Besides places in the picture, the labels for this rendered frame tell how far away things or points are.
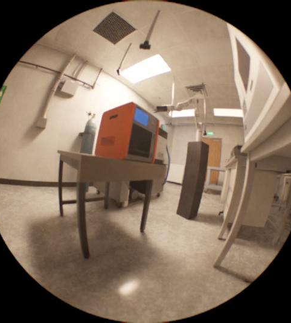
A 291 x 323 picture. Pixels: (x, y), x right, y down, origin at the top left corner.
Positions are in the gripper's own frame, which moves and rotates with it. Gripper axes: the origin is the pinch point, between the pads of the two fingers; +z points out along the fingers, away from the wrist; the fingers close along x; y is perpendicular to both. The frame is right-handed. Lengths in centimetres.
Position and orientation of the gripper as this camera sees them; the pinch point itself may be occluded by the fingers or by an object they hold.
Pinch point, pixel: (151, 111)
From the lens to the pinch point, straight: 125.1
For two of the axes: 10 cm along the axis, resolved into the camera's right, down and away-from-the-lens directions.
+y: -2.0, -9.8, 0.6
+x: 0.5, -0.7, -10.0
